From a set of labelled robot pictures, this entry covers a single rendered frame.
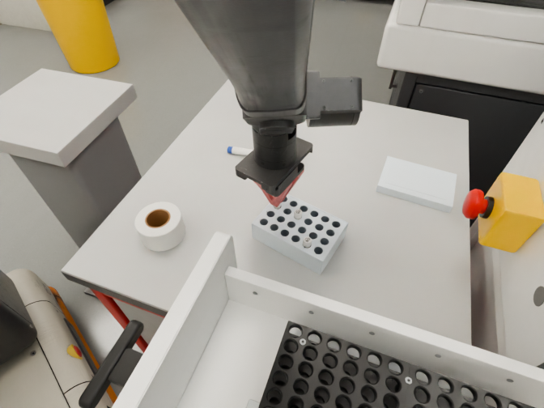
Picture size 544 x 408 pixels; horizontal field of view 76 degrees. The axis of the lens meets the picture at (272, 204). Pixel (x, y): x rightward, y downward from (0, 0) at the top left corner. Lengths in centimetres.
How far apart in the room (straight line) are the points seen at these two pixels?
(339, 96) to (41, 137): 66
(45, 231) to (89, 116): 99
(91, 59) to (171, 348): 260
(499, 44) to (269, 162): 61
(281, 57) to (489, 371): 33
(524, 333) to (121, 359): 41
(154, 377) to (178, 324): 4
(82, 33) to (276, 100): 251
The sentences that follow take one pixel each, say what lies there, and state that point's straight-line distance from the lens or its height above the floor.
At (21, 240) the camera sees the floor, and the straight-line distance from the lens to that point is 184.
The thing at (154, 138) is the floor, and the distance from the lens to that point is 208.
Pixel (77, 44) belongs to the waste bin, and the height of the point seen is 21.
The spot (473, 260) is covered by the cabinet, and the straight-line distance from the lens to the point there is 72.
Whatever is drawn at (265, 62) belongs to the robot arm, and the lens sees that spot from 20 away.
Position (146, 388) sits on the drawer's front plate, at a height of 93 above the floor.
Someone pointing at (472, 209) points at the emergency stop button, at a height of 88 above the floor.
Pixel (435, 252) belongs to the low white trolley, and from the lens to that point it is 60.
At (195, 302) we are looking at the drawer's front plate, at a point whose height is 93.
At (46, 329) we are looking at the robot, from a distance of 118.
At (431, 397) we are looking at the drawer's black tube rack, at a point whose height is 90.
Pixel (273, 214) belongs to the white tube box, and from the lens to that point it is 55.
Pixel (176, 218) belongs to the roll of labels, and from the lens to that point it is 55.
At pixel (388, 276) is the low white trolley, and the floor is 76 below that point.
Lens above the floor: 122
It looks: 49 degrees down
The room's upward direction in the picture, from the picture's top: straight up
